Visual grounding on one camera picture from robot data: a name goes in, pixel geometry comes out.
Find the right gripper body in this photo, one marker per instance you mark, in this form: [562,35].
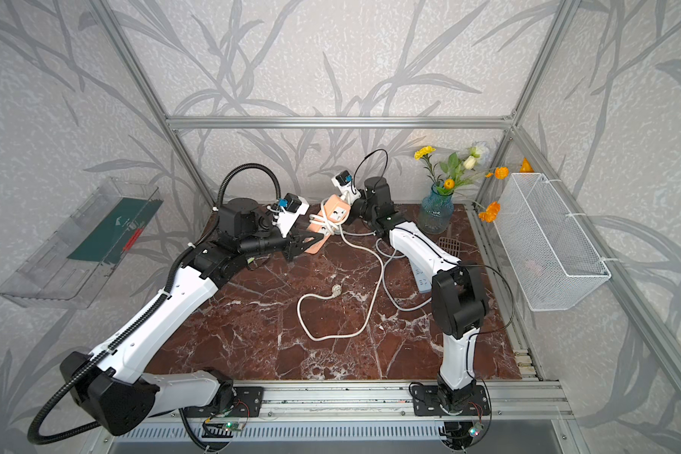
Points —
[361,211]

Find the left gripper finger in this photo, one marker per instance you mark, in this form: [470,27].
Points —
[303,237]
[294,250]

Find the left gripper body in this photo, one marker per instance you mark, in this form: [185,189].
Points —
[262,245]

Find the pink power strip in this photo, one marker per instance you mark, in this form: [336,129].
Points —
[332,215]

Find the grey white power strip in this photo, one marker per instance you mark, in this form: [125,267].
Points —
[422,282]

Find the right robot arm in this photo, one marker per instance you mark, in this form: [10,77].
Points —
[459,301]

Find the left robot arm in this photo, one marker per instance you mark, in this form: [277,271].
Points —
[111,383]

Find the blue glass vase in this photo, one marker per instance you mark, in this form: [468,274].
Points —
[436,211]

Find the brown slotted plastic scoop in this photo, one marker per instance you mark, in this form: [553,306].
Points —
[450,245]

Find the artificial flower bouquet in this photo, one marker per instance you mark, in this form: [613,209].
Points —
[460,169]

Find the green book in tray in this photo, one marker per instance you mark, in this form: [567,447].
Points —
[117,232]

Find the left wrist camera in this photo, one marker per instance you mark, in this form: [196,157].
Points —
[286,212]

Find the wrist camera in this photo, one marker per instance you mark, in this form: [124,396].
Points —
[345,183]
[286,212]

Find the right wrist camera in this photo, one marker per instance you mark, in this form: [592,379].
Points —
[345,183]

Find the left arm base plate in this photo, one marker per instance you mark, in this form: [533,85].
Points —
[241,402]

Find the aluminium frame back bar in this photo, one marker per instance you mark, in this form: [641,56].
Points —
[437,123]

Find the white wire mesh basket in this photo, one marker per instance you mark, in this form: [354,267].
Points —
[553,259]

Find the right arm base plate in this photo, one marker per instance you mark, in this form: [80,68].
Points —
[439,400]

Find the clear plastic wall tray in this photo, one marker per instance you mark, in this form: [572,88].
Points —
[71,268]

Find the aluminium front rail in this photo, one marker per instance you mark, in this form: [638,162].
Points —
[388,400]

